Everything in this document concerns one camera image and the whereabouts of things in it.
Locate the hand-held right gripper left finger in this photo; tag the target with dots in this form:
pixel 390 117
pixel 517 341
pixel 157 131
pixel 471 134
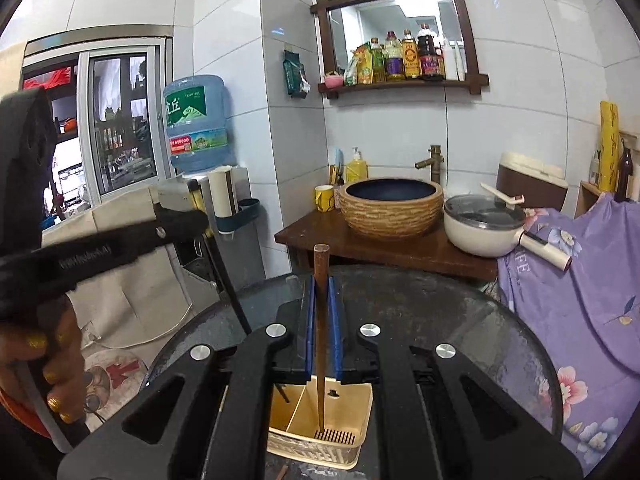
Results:
pixel 310 330

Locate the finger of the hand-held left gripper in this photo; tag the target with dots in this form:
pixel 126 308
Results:
pixel 180 222

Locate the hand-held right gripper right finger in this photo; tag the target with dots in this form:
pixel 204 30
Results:
pixel 336 330

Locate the brown wooden chopstick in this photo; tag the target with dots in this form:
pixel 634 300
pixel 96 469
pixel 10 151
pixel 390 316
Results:
pixel 280 473
pixel 320 280

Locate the beige utensil holder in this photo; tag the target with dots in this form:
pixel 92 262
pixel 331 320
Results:
pixel 320 452

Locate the person's left hand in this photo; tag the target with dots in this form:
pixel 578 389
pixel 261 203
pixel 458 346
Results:
pixel 62 350

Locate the white paper cup stack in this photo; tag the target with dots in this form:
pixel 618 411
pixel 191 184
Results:
pixel 220 192

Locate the teal cup holder tray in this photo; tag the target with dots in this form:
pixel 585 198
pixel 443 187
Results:
pixel 240 217

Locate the grey water dispenser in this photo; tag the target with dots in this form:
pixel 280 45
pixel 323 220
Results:
pixel 245 260

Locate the dark wooden vanity table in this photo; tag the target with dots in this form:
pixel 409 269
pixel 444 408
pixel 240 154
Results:
pixel 400 252

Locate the beige cloth cover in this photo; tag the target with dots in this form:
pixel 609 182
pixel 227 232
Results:
pixel 125 310

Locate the blue water jug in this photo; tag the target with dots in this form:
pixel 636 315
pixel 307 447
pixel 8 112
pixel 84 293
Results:
pixel 197 120

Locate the sliding glass window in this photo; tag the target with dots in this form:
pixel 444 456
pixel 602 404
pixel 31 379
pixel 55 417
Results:
pixel 120 125

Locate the woven pattern wash basin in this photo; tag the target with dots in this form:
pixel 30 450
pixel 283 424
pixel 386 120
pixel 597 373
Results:
pixel 390 217

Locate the small pink dotted bottle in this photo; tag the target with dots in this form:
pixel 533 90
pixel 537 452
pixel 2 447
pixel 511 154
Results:
pixel 338 199

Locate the yellow cup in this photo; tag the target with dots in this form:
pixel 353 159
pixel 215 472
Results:
pixel 324 199

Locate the yellow soap dispenser bottle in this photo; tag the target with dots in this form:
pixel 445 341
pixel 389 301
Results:
pixel 357 170

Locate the red and white bag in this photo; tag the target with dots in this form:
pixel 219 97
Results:
pixel 117 375

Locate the white pan with glass lid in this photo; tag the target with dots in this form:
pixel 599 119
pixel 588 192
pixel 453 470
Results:
pixel 480 235

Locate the bamboo style brass faucet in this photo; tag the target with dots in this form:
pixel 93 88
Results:
pixel 435 160

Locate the pink bowl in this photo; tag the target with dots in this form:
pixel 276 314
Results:
pixel 332 80

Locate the white spatula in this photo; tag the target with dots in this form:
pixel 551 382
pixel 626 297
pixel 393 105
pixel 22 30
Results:
pixel 500 195

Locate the clear snack bag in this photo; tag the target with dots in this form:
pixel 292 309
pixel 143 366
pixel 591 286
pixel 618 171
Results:
pixel 350 71

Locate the purple floral cloth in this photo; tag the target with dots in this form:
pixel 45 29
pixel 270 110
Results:
pixel 575 310

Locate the yellow seasoning packet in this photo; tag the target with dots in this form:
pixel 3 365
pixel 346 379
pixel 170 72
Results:
pixel 363 66

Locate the green oil bottle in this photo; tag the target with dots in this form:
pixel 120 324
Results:
pixel 376 60

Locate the purple label oil bottle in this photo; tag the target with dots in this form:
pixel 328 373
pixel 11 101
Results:
pixel 394 60

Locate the orange label sauce bottle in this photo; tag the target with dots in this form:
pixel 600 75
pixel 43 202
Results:
pixel 411 57

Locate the wooden box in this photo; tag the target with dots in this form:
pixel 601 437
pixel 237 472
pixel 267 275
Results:
pixel 587 200

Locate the wooden framed mirror shelf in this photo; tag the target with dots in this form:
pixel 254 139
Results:
pixel 380 20

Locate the dark soy sauce bottle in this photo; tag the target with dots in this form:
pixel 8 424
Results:
pixel 431 57

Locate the white plastic bottle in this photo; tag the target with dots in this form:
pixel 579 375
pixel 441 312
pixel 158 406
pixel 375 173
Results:
pixel 450 60

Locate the small white bottle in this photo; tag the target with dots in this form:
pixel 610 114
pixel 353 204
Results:
pixel 594 170

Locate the brown glass bottle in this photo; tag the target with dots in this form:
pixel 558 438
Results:
pixel 625 175

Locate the yellow paper roll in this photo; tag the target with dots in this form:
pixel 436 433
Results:
pixel 609 145

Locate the green wall packet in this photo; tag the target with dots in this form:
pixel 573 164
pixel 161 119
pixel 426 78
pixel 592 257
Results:
pixel 295 75

